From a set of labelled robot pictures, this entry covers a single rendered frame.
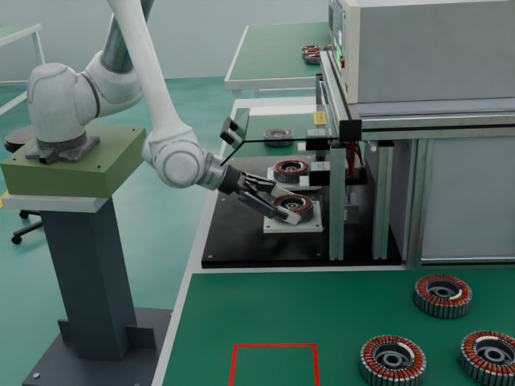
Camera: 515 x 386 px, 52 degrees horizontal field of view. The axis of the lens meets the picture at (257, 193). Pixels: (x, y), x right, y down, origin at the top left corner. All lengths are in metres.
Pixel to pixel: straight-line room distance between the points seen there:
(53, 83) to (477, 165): 1.20
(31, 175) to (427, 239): 1.19
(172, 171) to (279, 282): 0.35
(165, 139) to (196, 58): 5.05
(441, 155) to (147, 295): 1.68
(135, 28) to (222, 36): 4.80
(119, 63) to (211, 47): 4.43
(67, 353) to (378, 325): 1.48
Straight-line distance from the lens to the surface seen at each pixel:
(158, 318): 2.35
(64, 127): 1.75
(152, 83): 1.21
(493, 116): 1.16
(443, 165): 1.18
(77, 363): 2.25
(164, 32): 6.19
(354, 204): 1.38
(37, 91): 1.74
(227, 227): 1.40
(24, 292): 2.77
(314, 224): 1.37
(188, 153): 1.12
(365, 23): 1.16
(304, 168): 1.60
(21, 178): 1.83
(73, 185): 1.74
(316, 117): 1.27
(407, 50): 1.19
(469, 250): 1.30
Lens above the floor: 1.47
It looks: 26 degrees down
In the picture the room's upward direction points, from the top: 3 degrees counter-clockwise
